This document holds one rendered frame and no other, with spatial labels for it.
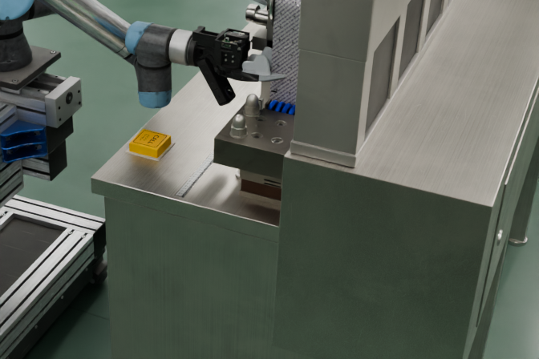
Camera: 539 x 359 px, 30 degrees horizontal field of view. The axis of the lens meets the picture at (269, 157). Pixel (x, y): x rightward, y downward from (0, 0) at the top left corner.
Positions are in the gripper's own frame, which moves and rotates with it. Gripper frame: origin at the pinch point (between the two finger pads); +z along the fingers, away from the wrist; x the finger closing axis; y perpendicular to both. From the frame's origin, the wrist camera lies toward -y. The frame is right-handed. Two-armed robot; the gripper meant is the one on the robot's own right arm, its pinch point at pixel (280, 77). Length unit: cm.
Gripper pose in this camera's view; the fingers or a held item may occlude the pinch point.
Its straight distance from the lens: 214.3
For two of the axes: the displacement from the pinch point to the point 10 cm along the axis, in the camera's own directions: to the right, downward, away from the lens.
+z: 9.3, 2.3, -2.8
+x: 3.6, -4.7, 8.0
